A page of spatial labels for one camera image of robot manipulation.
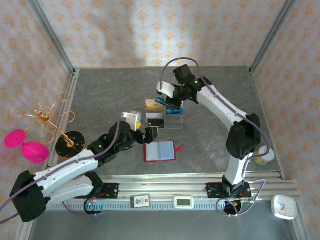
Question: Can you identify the black credit card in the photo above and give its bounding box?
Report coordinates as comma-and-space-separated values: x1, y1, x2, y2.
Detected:
147, 119, 166, 129

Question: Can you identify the red card holder booklet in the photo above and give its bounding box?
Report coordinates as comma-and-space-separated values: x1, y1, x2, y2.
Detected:
143, 141, 185, 164

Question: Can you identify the gold credit card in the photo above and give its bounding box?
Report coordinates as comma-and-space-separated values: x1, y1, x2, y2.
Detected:
145, 99, 166, 112

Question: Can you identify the light blue credit card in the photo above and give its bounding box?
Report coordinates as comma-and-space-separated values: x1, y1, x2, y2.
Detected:
165, 106, 185, 116

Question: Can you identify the clear acrylic card stand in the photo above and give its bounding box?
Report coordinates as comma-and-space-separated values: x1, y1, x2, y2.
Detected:
144, 99, 185, 131

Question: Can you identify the white label tag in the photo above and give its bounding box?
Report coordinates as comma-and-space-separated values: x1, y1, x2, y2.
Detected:
130, 194, 151, 209

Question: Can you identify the white digital timer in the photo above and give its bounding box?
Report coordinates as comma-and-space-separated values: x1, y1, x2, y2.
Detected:
173, 195, 195, 210

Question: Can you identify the white yellow cup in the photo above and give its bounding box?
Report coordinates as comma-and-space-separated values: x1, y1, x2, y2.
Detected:
254, 145, 276, 166

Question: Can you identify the pink fuzzy double-oval pad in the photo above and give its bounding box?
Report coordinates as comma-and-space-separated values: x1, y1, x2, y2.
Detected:
4, 129, 50, 165

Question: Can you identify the white square clock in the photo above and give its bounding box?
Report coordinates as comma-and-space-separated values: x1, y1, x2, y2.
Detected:
270, 194, 299, 221

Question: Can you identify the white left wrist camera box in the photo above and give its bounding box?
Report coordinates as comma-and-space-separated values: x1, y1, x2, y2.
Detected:
121, 110, 143, 131

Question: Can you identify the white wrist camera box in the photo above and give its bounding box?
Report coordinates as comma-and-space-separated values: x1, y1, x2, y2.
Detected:
121, 110, 143, 131
156, 80, 178, 99

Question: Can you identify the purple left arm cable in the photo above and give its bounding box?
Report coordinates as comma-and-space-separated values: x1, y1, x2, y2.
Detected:
0, 121, 121, 225

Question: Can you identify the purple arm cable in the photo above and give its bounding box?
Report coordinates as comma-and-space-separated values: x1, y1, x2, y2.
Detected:
159, 57, 272, 209
0, 121, 121, 225

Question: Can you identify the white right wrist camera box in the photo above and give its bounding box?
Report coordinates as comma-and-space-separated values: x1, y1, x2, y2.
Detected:
156, 80, 178, 99

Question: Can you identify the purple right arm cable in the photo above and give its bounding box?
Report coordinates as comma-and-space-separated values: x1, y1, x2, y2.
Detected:
159, 57, 272, 209

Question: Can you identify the gold wire stand black base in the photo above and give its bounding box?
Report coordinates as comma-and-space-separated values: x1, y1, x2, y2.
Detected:
9, 91, 88, 161

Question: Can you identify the aluminium mounting rail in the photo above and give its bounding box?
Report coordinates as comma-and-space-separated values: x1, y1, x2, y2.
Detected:
72, 171, 300, 201

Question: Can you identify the aluminium table side rail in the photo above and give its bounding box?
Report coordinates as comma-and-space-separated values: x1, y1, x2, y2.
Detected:
249, 67, 311, 240
14, 68, 81, 240

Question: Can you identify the grey slotted cable duct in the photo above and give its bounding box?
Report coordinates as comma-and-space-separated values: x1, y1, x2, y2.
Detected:
46, 199, 253, 212

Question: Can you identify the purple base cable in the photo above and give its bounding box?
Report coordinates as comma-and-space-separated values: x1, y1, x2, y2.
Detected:
215, 197, 259, 219
61, 201, 104, 218

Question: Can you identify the aluminium frame corner post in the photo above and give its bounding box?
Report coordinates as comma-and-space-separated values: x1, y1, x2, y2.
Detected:
26, 0, 77, 75
248, 0, 298, 76

